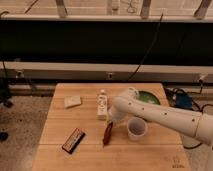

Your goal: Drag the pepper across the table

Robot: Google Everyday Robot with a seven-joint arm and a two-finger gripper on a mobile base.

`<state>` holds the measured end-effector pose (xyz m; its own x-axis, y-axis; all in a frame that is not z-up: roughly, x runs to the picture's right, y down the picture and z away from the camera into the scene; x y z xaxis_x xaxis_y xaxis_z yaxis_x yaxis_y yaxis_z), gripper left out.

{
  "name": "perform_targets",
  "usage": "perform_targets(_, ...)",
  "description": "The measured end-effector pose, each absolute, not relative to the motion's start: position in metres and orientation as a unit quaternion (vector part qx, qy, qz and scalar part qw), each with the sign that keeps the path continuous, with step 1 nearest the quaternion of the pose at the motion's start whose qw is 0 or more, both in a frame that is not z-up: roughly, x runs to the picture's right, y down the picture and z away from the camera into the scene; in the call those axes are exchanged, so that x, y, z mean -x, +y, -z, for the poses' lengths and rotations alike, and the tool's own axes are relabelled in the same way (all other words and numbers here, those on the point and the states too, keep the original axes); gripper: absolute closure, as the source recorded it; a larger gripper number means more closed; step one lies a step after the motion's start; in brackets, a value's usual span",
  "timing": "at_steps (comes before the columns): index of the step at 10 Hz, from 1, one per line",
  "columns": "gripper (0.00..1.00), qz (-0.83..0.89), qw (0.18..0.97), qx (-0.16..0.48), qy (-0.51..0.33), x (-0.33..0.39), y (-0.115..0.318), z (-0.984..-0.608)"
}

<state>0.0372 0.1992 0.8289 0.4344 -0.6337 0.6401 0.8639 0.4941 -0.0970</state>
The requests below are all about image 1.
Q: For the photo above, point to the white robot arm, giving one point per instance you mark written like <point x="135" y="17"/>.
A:
<point x="190" y="123"/>

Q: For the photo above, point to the white tube bottle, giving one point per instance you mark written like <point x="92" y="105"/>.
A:
<point x="102" y="105"/>

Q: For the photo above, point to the green plate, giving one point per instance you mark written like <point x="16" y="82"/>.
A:
<point x="148" y="97"/>

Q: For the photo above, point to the white plastic cup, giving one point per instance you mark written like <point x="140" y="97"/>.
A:
<point x="136" y="128"/>

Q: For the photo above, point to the dark snack bar packet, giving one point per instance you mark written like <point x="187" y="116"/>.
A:
<point x="73" y="140"/>

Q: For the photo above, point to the blue power box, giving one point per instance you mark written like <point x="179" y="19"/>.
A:
<point x="183" y="101"/>

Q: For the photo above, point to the black conveyor rail frame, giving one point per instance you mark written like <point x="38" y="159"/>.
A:
<point x="156" y="51"/>

